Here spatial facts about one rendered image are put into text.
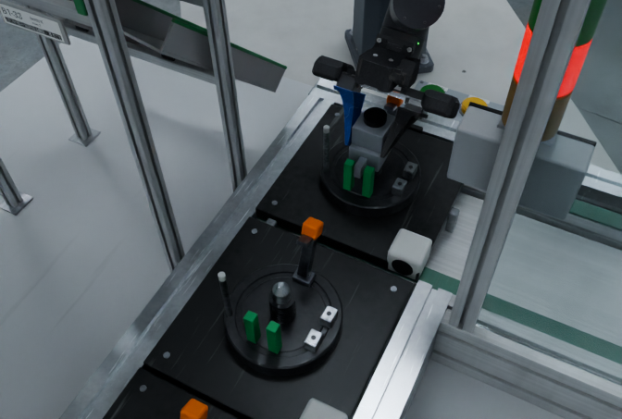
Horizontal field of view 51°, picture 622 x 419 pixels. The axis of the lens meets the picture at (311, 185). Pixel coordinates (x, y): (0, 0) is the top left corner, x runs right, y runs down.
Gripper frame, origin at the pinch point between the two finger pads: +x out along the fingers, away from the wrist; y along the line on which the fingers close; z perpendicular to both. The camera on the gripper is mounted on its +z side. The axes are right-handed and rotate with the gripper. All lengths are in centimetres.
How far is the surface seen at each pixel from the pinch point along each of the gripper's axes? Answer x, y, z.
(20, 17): -0.9, -30.9, 29.3
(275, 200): 14.1, -10.1, -0.8
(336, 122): 2.2, -9.3, -14.1
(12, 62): 31, -187, -129
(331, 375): 27.0, 8.1, 13.9
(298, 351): 25.7, 3.9, 15.1
